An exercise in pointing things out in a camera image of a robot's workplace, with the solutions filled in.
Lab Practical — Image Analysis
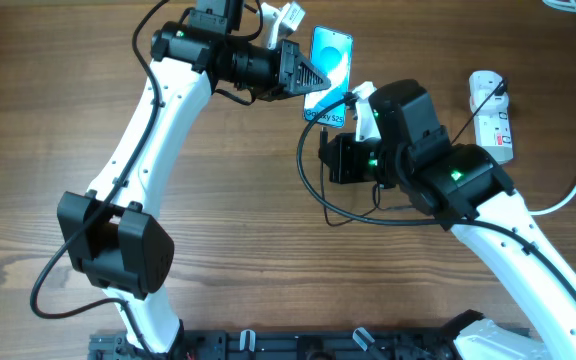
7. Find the smartphone with teal screen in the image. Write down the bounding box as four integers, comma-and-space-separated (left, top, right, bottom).
303, 26, 354, 121

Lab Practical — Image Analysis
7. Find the white charger adapter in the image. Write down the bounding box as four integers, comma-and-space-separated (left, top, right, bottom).
470, 86, 509, 114

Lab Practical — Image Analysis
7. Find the white power strip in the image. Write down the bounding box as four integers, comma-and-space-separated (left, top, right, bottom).
469, 70, 514, 165

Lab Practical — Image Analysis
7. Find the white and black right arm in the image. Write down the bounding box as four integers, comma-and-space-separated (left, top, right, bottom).
319, 79, 576, 359

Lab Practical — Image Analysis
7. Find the black charging cable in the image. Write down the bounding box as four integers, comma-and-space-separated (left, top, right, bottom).
318, 78, 509, 228

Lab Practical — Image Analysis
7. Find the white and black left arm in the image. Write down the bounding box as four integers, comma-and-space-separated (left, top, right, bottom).
57, 1, 330, 359

